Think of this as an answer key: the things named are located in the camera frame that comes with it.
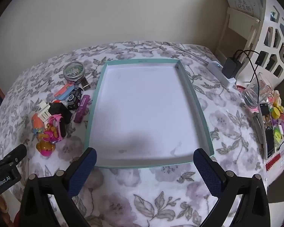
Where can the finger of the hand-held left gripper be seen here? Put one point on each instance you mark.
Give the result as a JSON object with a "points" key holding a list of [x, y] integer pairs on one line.
{"points": [[13, 153]]}

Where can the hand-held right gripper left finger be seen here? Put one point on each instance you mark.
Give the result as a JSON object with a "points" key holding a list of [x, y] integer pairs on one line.
{"points": [[83, 170]]}

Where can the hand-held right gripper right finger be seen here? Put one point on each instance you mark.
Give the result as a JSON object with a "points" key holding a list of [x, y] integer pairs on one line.
{"points": [[207, 172]]}

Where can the pink and orange toy figure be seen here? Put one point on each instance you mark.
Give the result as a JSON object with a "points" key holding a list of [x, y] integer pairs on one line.
{"points": [[46, 146]]}

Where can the orange toy with blue star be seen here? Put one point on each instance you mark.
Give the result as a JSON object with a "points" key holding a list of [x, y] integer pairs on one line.
{"points": [[36, 123]]}

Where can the cream hair clip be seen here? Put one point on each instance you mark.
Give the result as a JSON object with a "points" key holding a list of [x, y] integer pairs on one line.
{"points": [[44, 112]]}

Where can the pink wrist watch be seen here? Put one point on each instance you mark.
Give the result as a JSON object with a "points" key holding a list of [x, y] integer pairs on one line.
{"points": [[58, 124]]}

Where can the purple tube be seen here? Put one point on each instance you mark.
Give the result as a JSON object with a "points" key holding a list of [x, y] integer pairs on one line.
{"points": [[81, 108]]}

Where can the black box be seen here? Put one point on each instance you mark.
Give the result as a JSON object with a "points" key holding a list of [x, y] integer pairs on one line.
{"points": [[59, 110]]}

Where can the orange tube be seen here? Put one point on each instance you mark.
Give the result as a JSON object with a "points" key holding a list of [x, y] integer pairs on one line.
{"points": [[57, 101]]}

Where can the black toy car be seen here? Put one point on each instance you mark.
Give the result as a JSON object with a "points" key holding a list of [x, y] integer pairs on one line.
{"points": [[74, 97]]}

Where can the pink and blue toy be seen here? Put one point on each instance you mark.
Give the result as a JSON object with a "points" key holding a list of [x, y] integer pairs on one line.
{"points": [[64, 91]]}

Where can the teal shallow box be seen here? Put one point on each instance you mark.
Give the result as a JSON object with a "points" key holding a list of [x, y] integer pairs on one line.
{"points": [[144, 111]]}

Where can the gold patterned lighter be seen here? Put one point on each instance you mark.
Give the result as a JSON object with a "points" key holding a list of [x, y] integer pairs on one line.
{"points": [[85, 84]]}

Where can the glass jar with metal lid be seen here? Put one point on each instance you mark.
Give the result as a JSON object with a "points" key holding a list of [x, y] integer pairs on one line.
{"points": [[73, 72]]}

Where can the person's left hand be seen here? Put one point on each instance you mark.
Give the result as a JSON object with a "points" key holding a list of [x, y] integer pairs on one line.
{"points": [[2, 204]]}

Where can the grey remote control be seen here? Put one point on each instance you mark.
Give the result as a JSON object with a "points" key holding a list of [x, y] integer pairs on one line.
{"points": [[258, 127]]}

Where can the red and white lace cloth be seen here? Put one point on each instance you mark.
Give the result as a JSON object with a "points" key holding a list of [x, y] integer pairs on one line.
{"points": [[277, 158]]}

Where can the black smartphone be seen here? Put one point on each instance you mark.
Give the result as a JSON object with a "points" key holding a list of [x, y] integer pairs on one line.
{"points": [[268, 134]]}

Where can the clear glass jar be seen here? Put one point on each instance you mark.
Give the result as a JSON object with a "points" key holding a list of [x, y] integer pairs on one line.
{"points": [[253, 94]]}

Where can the pile of colourful small toys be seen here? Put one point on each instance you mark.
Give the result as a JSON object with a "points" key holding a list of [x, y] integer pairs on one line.
{"points": [[278, 113]]}

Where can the white power strip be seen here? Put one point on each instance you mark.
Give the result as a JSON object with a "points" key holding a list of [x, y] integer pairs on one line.
{"points": [[217, 69]]}

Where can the black charger adapter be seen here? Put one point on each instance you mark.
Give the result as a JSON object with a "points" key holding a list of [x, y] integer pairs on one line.
{"points": [[231, 67]]}

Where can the white wooden stand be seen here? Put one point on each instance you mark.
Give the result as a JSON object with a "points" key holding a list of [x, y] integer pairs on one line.
{"points": [[241, 19]]}

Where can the white lattice panel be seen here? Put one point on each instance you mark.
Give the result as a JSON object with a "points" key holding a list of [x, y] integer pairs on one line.
{"points": [[267, 21]]}

